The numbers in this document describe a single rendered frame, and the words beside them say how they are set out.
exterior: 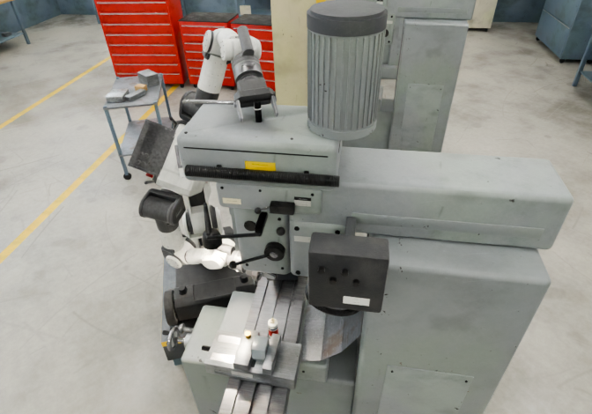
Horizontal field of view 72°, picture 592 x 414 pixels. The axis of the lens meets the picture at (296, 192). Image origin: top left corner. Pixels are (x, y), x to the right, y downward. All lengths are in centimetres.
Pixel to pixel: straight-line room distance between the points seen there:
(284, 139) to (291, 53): 189
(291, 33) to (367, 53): 192
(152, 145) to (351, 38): 96
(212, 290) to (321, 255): 152
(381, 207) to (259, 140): 41
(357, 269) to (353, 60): 51
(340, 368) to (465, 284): 85
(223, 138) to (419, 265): 67
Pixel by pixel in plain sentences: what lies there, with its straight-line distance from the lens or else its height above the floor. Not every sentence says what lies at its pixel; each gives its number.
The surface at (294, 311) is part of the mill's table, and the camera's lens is 188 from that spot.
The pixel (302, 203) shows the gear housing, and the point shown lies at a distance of 124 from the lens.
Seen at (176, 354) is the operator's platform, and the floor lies 26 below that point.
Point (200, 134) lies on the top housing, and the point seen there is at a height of 189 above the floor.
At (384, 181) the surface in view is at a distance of 122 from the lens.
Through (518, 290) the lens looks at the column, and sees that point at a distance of 136.
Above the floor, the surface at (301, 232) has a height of 156.
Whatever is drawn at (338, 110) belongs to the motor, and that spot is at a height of 198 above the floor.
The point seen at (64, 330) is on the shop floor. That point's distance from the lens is 343.
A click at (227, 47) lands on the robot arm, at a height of 206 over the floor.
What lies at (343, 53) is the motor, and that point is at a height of 213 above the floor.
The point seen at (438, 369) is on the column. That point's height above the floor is 106.
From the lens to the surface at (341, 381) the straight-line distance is 194.
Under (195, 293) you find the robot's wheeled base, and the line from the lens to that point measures 249.
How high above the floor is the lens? 245
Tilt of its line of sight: 36 degrees down
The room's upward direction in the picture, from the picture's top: 2 degrees counter-clockwise
